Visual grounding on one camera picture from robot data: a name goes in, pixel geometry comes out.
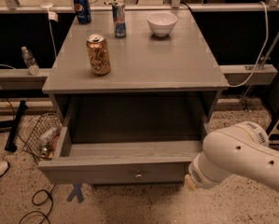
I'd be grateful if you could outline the blue Pepsi can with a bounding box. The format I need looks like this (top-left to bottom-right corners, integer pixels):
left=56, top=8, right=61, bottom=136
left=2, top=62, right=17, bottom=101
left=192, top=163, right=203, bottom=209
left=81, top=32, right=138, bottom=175
left=73, top=0, right=91, bottom=24

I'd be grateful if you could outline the white cable with tag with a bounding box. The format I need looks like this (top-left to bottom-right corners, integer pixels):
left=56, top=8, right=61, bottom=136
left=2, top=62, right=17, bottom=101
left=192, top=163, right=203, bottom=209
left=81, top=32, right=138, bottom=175
left=35, top=0, right=59, bottom=60

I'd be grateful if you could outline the orange patterned soda can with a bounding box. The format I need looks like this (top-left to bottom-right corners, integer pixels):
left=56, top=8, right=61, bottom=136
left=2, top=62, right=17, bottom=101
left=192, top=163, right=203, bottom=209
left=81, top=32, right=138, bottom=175
left=86, top=34, right=111, bottom=76

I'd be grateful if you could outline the white bowl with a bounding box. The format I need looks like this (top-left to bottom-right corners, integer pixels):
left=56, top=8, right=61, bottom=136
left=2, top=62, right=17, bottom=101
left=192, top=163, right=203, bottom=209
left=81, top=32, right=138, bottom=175
left=147, top=12, right=178, bottom=37

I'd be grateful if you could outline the grey top drawer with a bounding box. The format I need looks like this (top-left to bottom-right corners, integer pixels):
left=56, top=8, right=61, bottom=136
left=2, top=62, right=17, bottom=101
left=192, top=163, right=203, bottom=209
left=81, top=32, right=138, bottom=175
left=39, top=121, right=208, bottom=185

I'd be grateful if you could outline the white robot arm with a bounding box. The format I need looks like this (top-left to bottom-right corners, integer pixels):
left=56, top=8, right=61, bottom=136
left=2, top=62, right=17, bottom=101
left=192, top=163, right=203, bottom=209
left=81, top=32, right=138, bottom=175
left=185, top=121, right=279, bottom=192

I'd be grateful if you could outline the slim Red Bull can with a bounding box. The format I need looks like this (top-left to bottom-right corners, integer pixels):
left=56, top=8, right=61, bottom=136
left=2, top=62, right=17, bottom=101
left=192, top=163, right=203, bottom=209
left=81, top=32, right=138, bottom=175
left=112, top=2, right=126, bottom=38

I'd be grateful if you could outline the black stand leg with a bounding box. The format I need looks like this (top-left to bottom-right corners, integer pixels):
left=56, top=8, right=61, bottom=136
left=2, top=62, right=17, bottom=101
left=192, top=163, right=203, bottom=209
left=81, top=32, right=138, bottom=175
left=5, top=100, right=27, bottom=152

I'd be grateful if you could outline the wire basket with items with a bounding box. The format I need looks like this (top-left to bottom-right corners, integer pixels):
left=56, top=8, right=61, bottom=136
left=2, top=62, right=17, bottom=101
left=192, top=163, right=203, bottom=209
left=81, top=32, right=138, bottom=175
left=23, top=112, right=62, bottom=161

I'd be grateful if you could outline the metal window rail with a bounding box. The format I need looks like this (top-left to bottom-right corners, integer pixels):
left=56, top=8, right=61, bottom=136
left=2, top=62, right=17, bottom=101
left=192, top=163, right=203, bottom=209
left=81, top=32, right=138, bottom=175
left=0, top=3, right=279, bottom=13

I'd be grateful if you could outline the white cable right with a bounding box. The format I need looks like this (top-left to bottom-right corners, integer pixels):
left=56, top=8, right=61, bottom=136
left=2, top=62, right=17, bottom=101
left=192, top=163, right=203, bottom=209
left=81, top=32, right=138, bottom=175
left=228, top=1, right=270, bottom=89

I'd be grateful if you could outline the blue tape cross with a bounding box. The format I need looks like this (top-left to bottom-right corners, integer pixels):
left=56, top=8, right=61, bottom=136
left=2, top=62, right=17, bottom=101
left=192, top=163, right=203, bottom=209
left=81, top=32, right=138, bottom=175
left=66, top=184, right=84, bottom=203

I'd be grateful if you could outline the clear plastic water bottle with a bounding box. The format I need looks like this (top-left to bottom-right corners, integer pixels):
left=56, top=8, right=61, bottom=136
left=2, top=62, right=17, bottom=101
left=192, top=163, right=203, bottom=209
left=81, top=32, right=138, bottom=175
left=21, top=47, right=40, bottom=76

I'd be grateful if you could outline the grey drawer cabinet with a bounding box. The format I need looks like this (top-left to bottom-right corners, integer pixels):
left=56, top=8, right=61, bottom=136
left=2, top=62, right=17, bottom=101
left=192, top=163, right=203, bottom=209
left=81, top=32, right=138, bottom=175
left=41, top=8, right=230, bottom=187

